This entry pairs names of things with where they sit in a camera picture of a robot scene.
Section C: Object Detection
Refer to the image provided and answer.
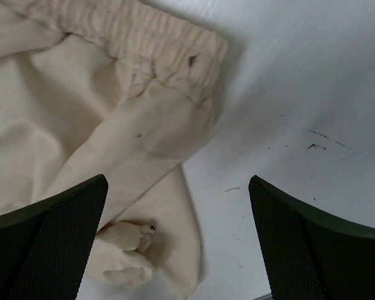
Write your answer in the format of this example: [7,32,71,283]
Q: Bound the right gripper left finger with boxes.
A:
[0,174,108,300]

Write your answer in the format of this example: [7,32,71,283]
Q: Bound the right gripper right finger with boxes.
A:
[249,176,375,299]

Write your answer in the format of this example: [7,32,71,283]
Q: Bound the beige trousers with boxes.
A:
[0,1,228,299]

